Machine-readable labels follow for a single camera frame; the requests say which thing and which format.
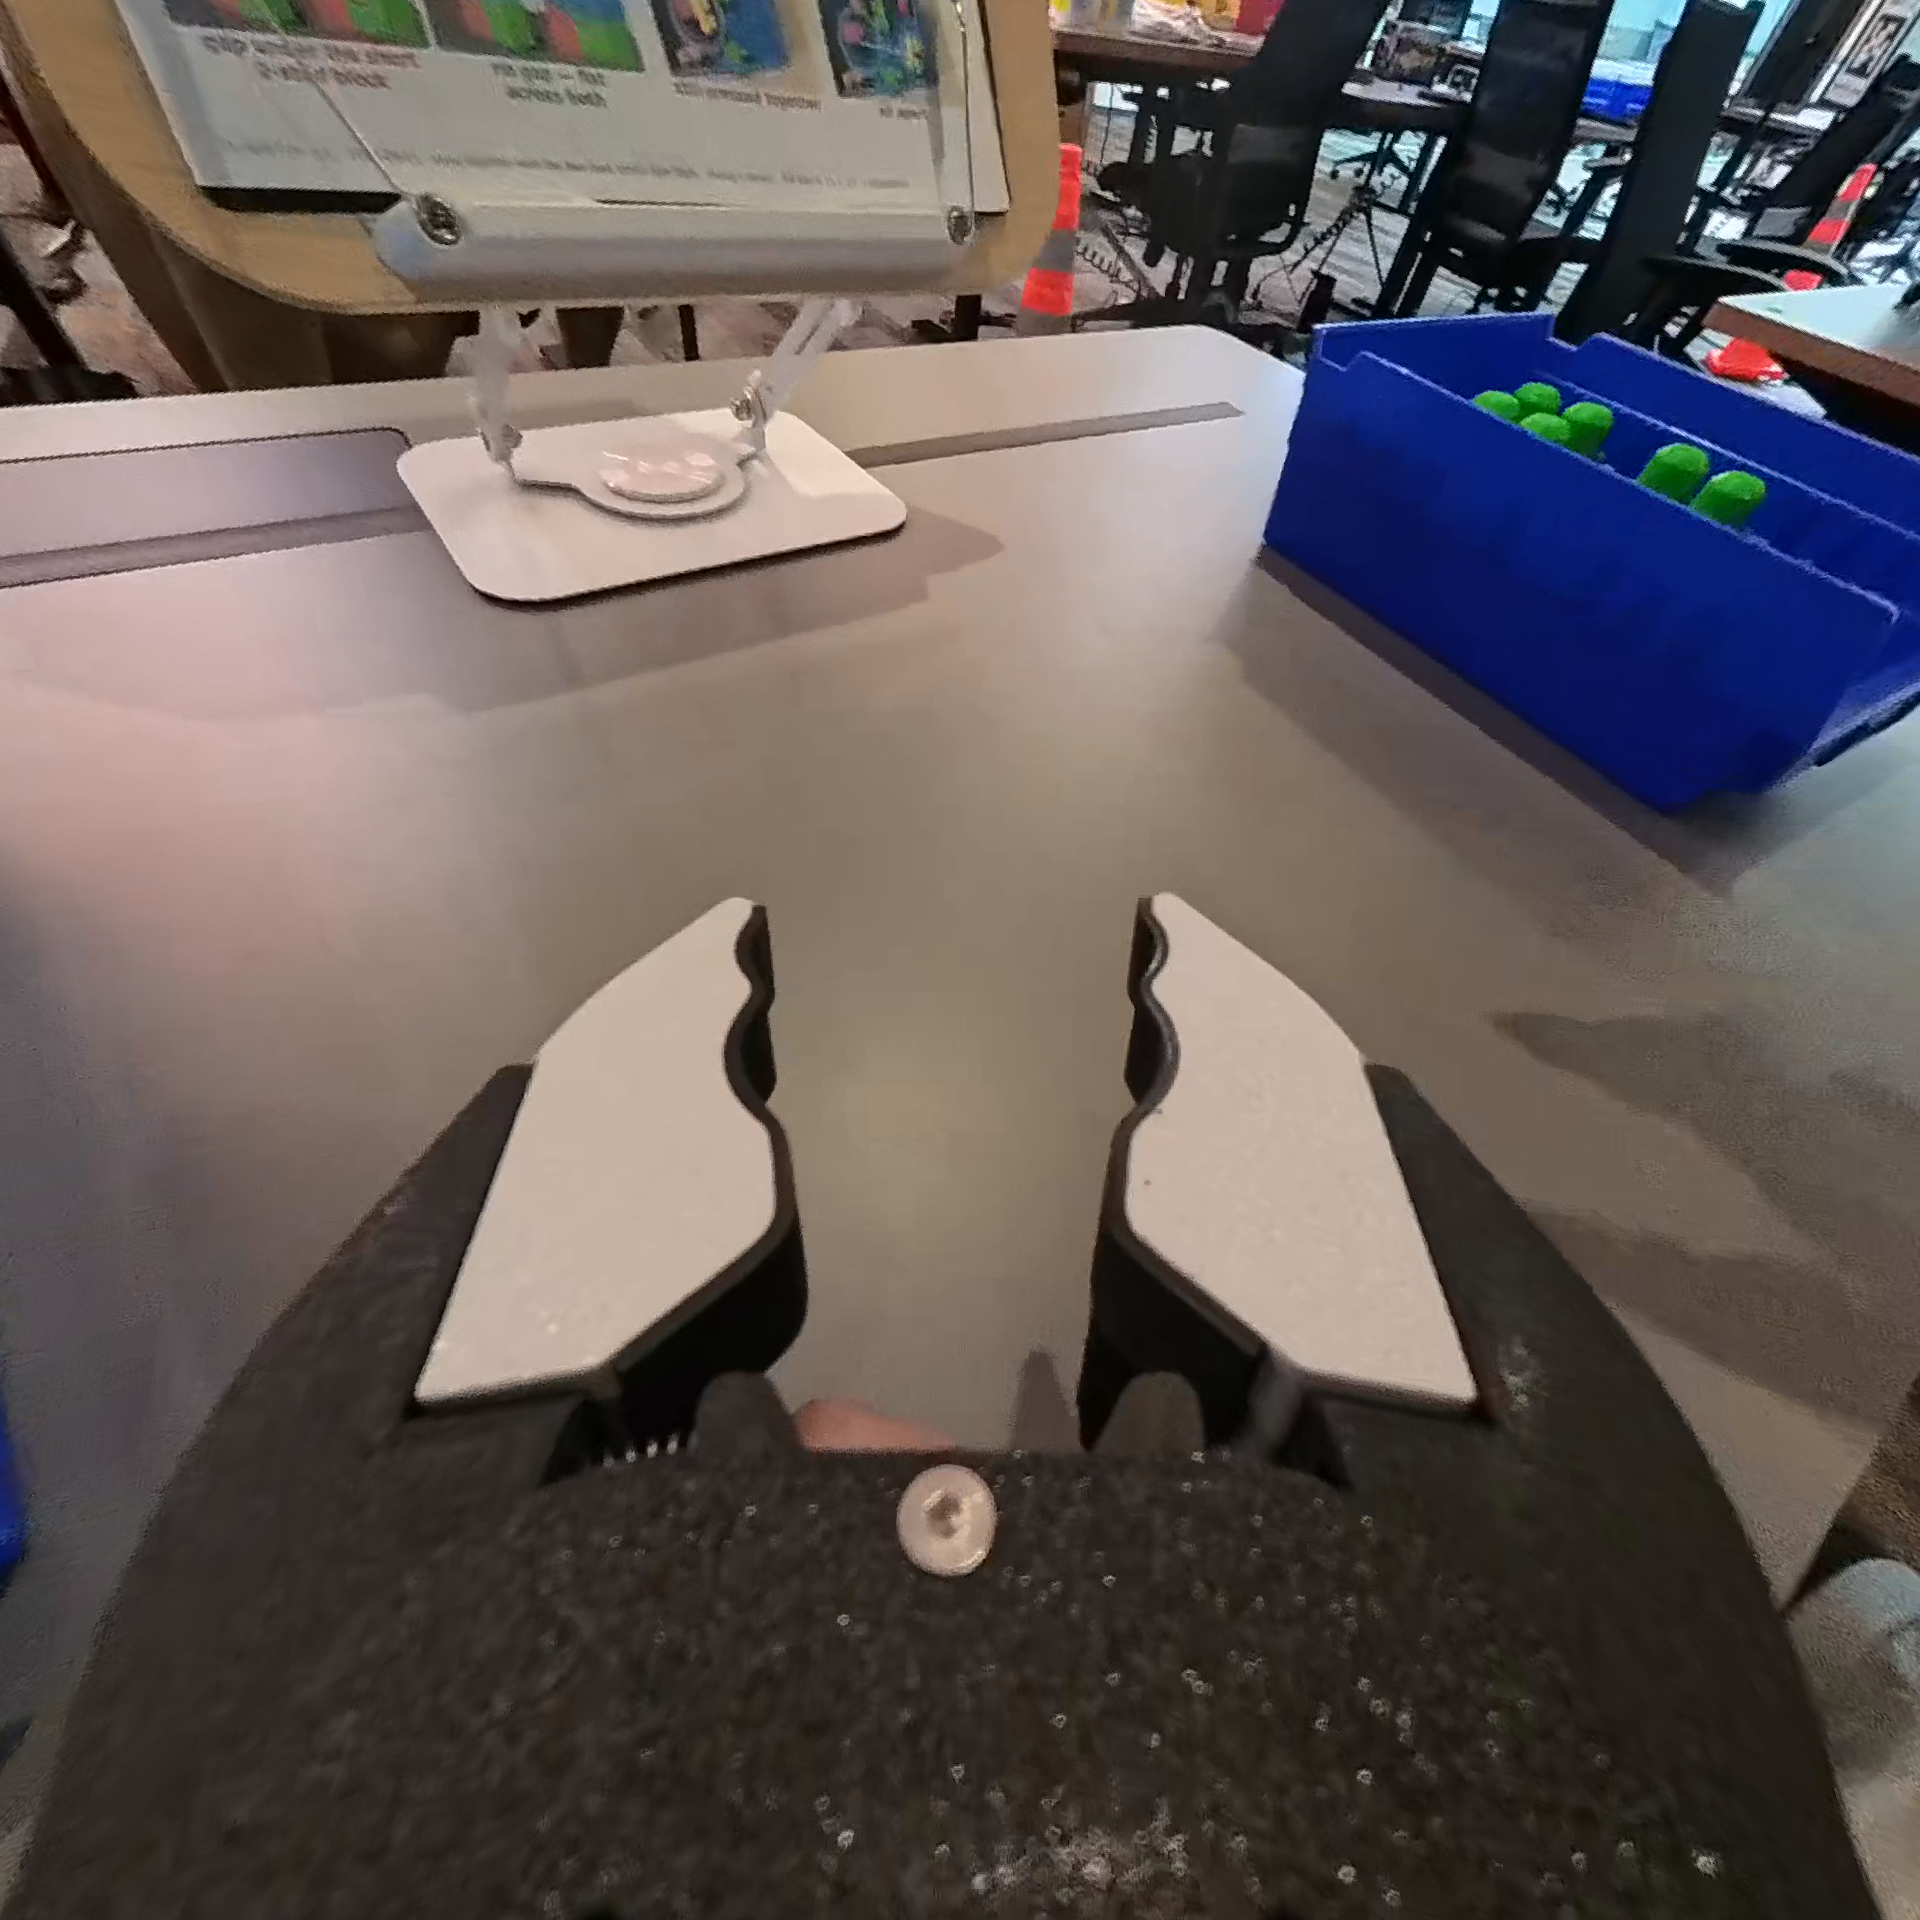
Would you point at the wooden table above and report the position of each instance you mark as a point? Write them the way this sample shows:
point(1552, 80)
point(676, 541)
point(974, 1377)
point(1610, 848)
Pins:
point(1830, 323)

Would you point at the black office chair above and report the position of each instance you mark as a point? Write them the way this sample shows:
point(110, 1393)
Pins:
point(1664, 180)
point(1500, 151)
point(1260, 151)

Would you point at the printed instruction sheet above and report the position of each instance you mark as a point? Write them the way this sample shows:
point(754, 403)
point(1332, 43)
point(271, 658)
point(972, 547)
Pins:
point(601, 151)

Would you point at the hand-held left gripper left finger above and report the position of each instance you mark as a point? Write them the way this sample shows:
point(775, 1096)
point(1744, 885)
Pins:
point(614, 1201)

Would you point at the person's beige trousers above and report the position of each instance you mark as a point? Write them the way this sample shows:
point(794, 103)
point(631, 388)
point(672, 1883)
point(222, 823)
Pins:
point(1868, 1665)

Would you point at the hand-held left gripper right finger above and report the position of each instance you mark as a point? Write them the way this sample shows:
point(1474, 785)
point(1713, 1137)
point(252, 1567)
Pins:
point(1290, 1201)

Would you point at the orange traffic cone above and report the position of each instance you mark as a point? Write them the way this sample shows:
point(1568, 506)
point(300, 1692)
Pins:
point(1840, 218)
point(1051, 285)

